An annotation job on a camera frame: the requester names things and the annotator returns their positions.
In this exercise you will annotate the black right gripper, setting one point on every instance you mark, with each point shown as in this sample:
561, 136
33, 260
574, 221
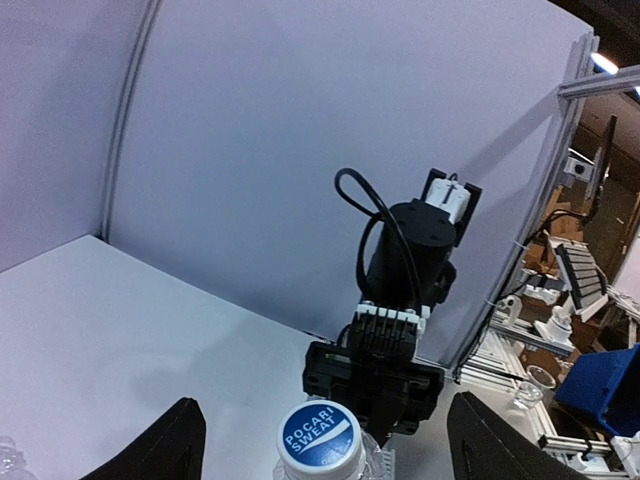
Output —
386, 398

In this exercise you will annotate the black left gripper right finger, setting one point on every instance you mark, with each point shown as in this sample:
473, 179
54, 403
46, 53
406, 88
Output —
484, 446

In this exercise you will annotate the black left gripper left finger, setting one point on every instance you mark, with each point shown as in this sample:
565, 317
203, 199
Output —
172, 447

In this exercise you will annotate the white bottle cap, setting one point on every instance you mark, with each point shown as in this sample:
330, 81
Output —
313, 423

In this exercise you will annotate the clear bottle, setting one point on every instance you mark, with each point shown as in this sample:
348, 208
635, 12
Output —
343, 457
13, 463

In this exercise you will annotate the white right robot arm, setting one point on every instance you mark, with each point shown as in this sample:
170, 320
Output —
403, 271

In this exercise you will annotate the blue plastic bin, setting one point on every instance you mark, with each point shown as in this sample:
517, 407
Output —
604, 389

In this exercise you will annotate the cluttered background workbench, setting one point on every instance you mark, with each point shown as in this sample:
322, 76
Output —
581, 278

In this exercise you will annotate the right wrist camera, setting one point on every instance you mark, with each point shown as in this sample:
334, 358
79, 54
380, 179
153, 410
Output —
385, 332

